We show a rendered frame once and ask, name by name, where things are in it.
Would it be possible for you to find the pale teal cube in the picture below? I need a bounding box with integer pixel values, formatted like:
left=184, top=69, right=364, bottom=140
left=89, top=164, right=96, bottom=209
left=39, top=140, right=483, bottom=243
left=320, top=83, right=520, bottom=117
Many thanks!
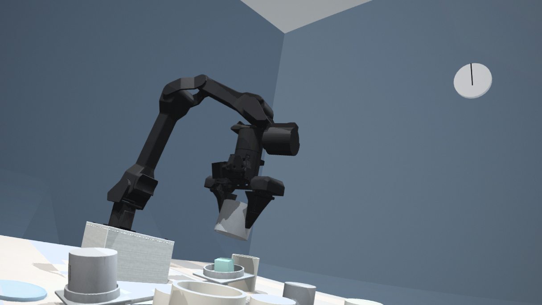
left=214, top=257, right=234, bottom=272

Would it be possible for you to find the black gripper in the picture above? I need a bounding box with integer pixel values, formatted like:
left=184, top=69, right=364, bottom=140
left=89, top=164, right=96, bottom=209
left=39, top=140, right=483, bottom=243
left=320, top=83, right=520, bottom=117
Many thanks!
left=204, top=149, right=285, bottom=229

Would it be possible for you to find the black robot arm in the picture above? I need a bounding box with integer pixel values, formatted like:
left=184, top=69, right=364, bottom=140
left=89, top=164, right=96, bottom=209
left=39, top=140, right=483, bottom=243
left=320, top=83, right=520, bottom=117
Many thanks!
left=103, top=74, right=300, bottom=233

